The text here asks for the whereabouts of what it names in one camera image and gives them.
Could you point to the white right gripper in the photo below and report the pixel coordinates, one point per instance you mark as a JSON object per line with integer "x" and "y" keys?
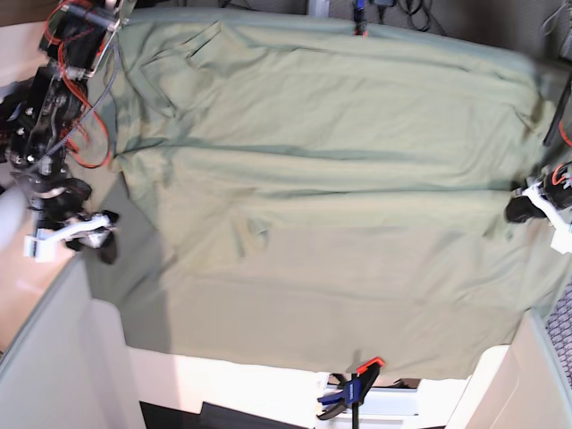
{"x": 96, "y": 233}

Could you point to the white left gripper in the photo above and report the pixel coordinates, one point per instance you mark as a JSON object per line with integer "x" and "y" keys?
{"x": 543, "y": 203}

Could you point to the olive green T-shirt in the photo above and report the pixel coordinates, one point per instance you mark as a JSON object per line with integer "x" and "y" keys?
{"x": 225, "y": 132}

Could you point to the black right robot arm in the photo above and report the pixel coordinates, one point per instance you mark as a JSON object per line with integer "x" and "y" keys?
{"x": 39, "y": 119}

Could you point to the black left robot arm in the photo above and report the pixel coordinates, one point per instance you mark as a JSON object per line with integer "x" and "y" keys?
{"x": 557, "y": 159}

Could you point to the white paper roll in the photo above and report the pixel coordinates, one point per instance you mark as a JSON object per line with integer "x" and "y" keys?
{"x": 14, "y": 215}

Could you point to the patterned grey mat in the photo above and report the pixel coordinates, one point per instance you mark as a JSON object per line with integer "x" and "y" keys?
{"x": 558, "y": 326}

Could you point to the green table cloth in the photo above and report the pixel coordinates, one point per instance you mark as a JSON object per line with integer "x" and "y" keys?
{"x": 429, "y": 302}

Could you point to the orange top clamp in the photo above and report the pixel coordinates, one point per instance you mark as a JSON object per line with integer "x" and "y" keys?
{"x": 360, "y": 28}

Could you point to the blue black bar clamp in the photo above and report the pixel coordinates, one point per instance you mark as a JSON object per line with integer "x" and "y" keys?
{"x": 351, "y": 393}

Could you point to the aluminium table leg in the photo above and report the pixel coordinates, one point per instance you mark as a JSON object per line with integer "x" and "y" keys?
{"x": 318, "y": 8}

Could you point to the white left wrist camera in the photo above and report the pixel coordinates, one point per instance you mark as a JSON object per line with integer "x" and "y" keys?
{"x": 562, "y": 240}

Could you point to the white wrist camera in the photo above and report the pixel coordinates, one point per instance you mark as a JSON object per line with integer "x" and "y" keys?
{"x": 40, "y": 246}
{"x": 562, "y": 240}

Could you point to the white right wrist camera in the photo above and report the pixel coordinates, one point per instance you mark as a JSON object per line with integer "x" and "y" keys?
{"x": 40, "y": 246}

